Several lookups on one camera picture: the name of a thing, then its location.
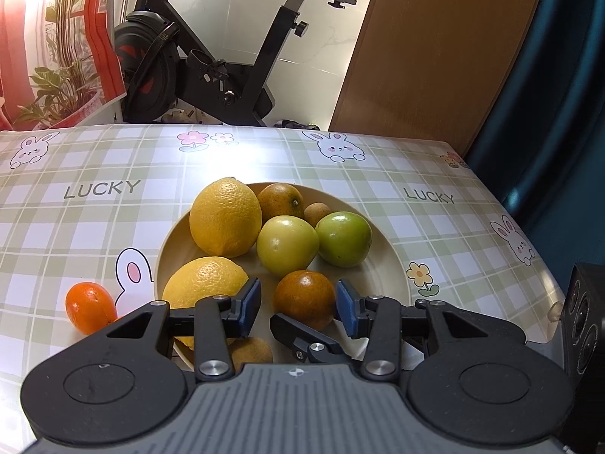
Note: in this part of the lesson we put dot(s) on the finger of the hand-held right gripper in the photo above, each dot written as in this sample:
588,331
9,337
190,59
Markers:
302,335

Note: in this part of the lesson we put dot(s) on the brown wooden board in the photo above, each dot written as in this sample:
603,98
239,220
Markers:
425,56

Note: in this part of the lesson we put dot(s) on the yellow-green apple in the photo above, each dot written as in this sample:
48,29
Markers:
287,245

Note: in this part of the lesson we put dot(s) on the green apple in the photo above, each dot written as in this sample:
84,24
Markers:
343,239

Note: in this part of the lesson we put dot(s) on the small yellow lemon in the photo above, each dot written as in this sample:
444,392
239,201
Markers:
198,283

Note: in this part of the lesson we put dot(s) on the printed wall poster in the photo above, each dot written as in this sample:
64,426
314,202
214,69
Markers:
71,56

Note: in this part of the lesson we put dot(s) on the black exercise bike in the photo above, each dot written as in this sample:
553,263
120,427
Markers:
156,56

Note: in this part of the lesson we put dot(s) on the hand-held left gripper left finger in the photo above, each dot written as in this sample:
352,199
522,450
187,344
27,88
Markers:
250,305

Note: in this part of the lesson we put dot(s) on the dark orange tangerine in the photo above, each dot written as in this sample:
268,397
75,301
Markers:
305,300

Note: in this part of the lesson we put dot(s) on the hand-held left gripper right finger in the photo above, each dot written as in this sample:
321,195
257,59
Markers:
347,307

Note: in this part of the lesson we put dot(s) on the cream round plate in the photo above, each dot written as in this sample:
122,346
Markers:
378,283

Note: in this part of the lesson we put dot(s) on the checked printed tablecloth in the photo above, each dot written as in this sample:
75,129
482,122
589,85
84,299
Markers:
71,236

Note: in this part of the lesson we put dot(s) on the bright orange tangerine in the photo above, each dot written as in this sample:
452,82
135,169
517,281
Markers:
90,306

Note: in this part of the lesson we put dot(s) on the greenish orange tangerine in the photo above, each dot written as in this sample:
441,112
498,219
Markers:
281,201

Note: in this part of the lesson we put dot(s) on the small brown kiwi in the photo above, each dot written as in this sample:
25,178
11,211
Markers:
315,213

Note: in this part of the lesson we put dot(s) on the small brownish orange fruit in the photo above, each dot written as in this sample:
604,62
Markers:
253,352

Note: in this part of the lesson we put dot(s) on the large yellow lemon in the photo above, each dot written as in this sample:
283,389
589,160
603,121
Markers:
226,217

